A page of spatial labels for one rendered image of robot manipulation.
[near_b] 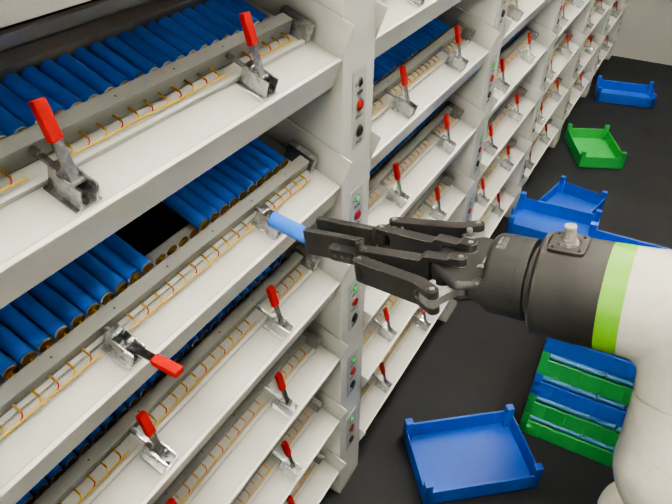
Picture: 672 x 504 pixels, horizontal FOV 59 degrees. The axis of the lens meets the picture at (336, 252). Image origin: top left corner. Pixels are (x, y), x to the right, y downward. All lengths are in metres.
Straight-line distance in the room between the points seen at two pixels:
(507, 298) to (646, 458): 0.16
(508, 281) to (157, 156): 0.35
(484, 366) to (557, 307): 1.39
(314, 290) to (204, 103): 0.45
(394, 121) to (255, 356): 0.50
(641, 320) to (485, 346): 1.47
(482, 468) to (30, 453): 1.24
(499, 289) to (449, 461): 1.17
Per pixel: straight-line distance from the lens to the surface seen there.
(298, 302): 0.99
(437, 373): 1.85
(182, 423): 0.86
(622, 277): 0.50
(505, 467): 1.69
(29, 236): 0.53
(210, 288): 0.74
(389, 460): 1.65
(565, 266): 0.51
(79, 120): 0.60
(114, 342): 0.66
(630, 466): 0.55
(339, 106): 0.87
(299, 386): 1.13
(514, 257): 0.52
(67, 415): 0.65
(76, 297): 0.70
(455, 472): 1.65
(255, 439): 1.07
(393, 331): 1.49
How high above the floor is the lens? 1.39
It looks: 38 degrees down
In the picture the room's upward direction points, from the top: straight up
